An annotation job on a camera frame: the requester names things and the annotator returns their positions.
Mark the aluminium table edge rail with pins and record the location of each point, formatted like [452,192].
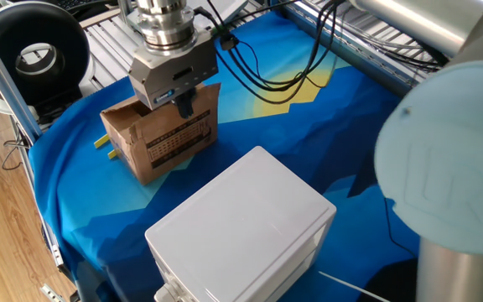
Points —
[350,54]

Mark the metal corner bracket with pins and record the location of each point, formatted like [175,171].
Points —
[50,292]

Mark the aluminium frame post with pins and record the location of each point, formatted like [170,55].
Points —
[2,79]
[125,10]

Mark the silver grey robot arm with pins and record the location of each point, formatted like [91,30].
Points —
[455,147]

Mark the white plastic drawer cabinet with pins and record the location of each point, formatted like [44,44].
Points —
[241,226]

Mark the white teach pendant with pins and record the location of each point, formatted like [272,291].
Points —
[224,8]

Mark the silver grey gripper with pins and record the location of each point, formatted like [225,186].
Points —
[170,79]

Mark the yellow U-shaped plastic piece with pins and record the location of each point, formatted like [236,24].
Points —
[101,142]

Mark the brown cardboard box with flaps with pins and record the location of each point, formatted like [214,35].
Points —
[166,142]

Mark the blue mountain print cloth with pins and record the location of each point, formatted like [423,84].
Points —
[287,134]

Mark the black keyboard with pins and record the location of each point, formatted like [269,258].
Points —
[82,4]

